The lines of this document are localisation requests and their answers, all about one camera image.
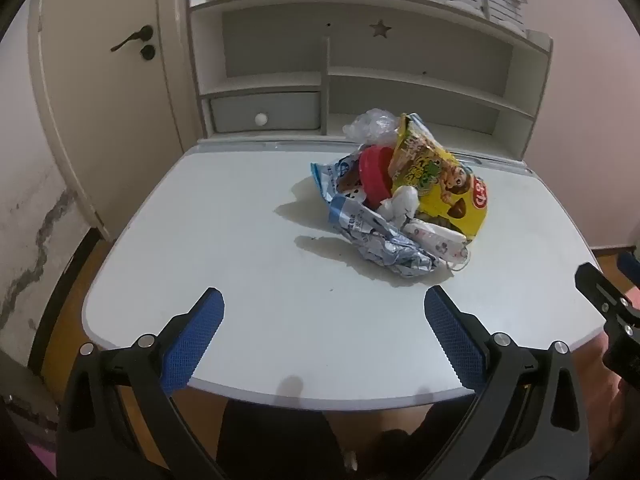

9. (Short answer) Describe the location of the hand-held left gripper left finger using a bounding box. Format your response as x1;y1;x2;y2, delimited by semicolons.
55;287;226;480

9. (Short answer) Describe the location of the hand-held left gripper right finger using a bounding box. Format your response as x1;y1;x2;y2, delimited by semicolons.
424;285;591;480

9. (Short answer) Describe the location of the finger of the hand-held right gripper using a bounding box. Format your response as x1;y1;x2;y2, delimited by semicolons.
574;262;640;386
616;247;640;282

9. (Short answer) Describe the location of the yellow snack bag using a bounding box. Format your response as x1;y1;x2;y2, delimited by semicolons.
389;114;489;241

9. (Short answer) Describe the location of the pink round lid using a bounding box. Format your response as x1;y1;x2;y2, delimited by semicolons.
359;144;399;209

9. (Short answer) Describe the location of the clear plastic bag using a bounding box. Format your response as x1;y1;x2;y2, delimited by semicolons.
343;109;404;147

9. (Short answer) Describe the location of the crumpled white tissue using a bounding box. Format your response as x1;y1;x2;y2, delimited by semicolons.
376;186;419;229

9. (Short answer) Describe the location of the blue white panda wrapper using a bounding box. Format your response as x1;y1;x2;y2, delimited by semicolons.
310;156;372;207

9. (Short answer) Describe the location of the white room door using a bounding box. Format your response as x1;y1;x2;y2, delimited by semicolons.
27;0;201;241

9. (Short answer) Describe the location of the grey hutch drawer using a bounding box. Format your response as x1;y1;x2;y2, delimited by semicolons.
210;91;321;134

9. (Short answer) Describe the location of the white desk hutch shelf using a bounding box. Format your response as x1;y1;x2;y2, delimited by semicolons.
186;0;555;157

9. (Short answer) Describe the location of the black door handle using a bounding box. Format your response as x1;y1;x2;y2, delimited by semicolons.
111;26;154;52

